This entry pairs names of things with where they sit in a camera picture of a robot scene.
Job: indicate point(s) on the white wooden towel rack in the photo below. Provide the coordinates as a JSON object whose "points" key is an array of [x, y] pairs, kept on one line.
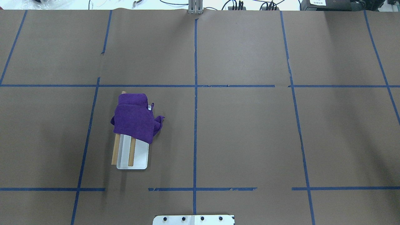
{"points": [[130, 153]]}

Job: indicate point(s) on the aluminium frame post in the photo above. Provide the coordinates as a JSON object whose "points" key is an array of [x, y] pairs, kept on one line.
{"points": [[195, 7]]}

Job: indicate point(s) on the purple towel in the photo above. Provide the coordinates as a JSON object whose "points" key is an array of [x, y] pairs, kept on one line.
{"points": [[133, 117]]}

